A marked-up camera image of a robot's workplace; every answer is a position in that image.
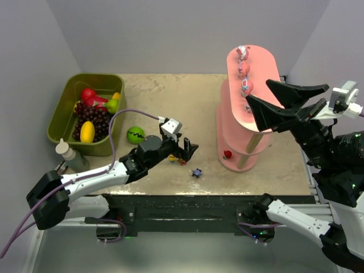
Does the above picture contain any yellow minion figurine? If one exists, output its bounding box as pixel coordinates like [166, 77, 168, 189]
[168, 155, 176, 163]

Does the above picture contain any pink figurine with yellow hat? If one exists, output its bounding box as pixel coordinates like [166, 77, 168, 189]
[245, 104, 253, 114]

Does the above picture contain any pink figurine with blue glasses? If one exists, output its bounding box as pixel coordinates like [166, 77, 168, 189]
[241, 78, 254, 98]

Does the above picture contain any pink pig figurine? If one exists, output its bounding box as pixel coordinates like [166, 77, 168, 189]
[238, 61, 250, 80]

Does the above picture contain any red white figurine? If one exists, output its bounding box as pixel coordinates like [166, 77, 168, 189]
[235, 45, 249, 63]

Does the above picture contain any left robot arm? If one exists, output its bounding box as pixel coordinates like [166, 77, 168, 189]
[26, 135, 198, 230]

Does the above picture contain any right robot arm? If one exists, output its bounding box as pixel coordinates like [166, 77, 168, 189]
[244, 79, 363, 272]

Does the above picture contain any pink tiered shelf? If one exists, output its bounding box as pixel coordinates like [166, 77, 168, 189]
[216, 45, 280, 172]

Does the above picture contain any purple star figurine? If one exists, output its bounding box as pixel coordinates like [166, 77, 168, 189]
[192, 168, 202, 178]

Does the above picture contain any green watermelon ball toy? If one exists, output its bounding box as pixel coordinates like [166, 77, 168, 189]
[126, 126, 145, 144]

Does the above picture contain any green apple toy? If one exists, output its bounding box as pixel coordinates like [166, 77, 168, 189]
[106, 99, 119, 114]

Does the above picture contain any yellow pepper toy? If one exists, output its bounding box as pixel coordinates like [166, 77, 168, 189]
[111, 92, 121, 100]

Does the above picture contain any dark grape bunch toy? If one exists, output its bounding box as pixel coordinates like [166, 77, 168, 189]
[72, 101, 112, 143]

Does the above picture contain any red dragon fruit toy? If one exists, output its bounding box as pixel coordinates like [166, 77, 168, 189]
[81, 88, 108, 109]

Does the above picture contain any grey green bottle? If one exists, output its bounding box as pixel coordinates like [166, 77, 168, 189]
[65, 150, 90, 173]

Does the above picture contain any beige suction hook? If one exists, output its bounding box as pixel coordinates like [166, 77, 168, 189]
[55, 138, 75, 160]

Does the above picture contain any green plastic bin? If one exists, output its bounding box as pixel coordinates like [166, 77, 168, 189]
[47, 73, 127, 156]

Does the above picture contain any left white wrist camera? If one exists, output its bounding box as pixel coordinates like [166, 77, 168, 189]
[159, 117, 183, 137]

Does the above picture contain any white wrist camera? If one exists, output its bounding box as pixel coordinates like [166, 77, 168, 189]
[159, 117, 183, 137]
[312, 81, 363, 120]

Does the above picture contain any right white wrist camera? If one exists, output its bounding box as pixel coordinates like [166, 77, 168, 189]
[312, 81, 363, 120]

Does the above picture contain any aluminium frame rail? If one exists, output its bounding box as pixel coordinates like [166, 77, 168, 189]
[35, 203, 337, 228]

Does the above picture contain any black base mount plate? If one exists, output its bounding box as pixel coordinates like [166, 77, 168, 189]
[85, 194, 287, 237]

